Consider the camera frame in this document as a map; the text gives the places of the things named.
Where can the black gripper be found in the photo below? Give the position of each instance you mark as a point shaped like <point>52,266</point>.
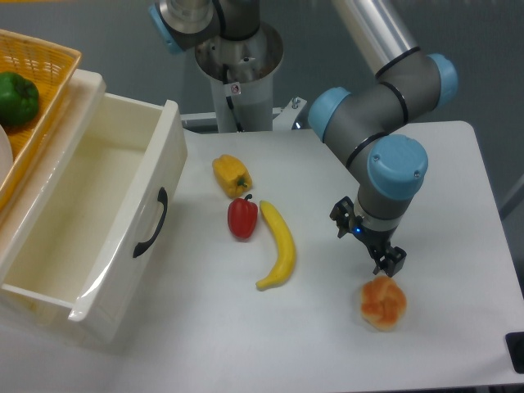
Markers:
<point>373,232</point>

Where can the round knotted bread roll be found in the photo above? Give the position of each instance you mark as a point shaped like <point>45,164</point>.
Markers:
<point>382,303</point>

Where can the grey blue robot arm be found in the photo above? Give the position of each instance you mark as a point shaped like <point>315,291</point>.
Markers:
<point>360,129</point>

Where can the yellow banana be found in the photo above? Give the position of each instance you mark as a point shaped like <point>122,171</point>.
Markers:
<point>285,263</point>

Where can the red bell pepper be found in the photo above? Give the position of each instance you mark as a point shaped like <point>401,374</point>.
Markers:
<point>242,217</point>

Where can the yellow bell pepper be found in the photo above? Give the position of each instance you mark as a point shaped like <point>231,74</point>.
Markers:
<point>232,175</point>

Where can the black object at edge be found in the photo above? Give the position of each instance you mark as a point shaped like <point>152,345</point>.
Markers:
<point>515,344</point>

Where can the white plastic drawer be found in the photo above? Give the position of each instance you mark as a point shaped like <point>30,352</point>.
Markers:
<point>77,271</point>

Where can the white drawer cabinet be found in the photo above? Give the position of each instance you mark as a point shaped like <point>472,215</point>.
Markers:
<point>82,97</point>

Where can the yellow woven basket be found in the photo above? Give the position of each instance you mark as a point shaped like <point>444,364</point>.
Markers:
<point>50,67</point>

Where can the white plate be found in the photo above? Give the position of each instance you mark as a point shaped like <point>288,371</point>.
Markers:
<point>6,156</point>

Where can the green bell pepper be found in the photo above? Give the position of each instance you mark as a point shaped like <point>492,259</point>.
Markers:
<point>19,99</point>

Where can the white metal table bracket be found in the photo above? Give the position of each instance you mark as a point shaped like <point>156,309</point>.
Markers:
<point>292,116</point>

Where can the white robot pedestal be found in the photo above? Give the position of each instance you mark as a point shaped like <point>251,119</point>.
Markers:
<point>241,78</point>

